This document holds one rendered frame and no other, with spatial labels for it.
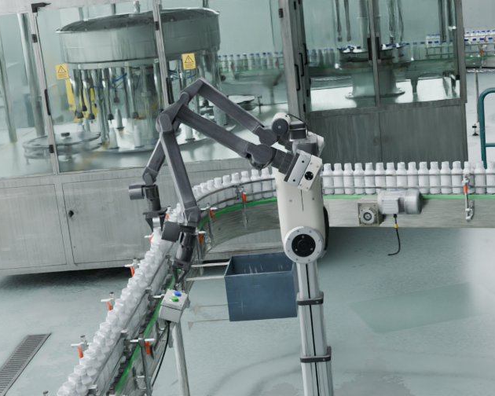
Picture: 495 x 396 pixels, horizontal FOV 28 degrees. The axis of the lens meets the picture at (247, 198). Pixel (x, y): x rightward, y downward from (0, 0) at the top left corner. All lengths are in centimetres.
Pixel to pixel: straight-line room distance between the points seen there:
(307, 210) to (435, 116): 534
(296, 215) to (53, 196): 394
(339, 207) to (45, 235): 294
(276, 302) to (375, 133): 485
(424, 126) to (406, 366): 385
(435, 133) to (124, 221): 315
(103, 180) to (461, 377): 324
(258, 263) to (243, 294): 31
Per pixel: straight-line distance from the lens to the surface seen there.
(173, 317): 369
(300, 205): 388
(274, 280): 442
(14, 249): 782
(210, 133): 370
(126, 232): 754
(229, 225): 546
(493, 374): 558
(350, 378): 560
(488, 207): 528
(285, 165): 369
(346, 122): 911
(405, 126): 914
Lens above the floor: 230
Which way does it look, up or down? 13 degrees down
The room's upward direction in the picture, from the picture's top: 6 degrees counter-clockwise
